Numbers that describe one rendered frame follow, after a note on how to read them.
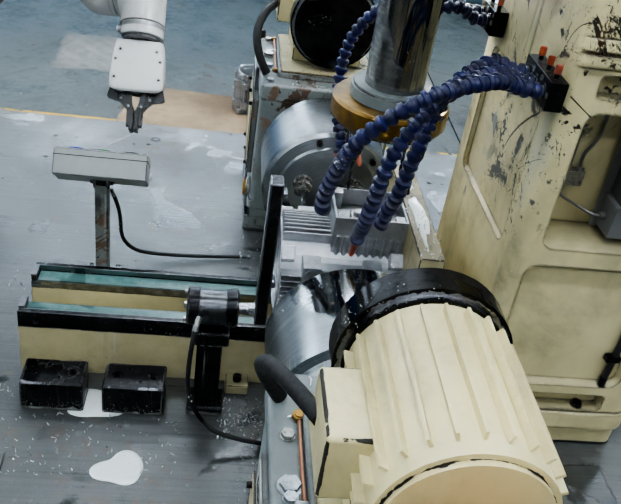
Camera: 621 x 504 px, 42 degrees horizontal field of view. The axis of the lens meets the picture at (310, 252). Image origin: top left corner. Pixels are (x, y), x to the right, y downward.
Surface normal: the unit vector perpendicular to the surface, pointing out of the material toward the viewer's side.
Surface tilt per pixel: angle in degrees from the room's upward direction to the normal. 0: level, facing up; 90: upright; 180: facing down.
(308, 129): 24
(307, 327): 39
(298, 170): 90
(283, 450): 0
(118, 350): 90
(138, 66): 52
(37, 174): 0
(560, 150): 90
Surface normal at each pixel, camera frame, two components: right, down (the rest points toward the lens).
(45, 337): 0.06, 0.56
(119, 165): 0.13, -0.07
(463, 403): 0.06, -0.83
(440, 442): -0.26, -0.79
